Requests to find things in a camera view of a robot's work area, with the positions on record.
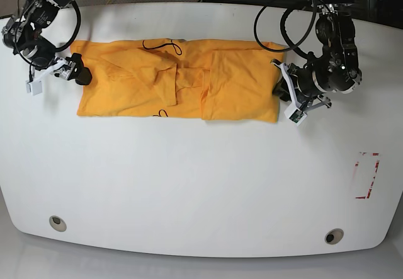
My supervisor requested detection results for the red tape rectangle marking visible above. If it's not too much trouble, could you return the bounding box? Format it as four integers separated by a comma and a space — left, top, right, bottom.
351, 152, 380, 200

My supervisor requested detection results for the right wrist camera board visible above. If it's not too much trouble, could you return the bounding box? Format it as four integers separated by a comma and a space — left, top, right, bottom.
26, 81, 43, 96

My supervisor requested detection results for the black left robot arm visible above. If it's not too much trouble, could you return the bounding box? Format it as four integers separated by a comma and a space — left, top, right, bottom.
272, 0, 362, 124

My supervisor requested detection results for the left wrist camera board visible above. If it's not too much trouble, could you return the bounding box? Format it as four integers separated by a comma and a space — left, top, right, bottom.
284, 104, 307, 126

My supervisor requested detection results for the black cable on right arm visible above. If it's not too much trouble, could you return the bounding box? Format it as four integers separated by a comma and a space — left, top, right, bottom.
55, 0, 82, 53

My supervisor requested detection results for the right table grommet hole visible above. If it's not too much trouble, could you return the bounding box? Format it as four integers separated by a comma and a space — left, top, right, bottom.
324, 229, 344, 245

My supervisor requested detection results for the left table grommet hole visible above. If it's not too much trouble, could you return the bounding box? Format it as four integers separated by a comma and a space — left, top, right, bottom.
49, 215, 67, 232

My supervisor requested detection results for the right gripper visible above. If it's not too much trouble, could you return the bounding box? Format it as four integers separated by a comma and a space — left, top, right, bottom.
30, 53, 92, 86

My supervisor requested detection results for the yellow t-shirt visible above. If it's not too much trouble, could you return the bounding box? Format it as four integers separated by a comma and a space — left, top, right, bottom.
71, 39, 284, 123

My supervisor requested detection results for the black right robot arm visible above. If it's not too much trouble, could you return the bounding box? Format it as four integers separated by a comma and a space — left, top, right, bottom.
2, 0, 92, 93

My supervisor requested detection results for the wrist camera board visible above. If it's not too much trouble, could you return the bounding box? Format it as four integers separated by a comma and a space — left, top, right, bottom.
284, 104, 307, 126
26, 81, 43, 96

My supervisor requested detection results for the table grommet hole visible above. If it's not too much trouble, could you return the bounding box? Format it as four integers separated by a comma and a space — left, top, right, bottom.
324, 229, 344, 245
49, 215, 67, 232

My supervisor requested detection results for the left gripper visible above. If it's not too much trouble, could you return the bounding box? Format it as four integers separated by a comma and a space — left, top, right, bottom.
271, 59, 332, 114

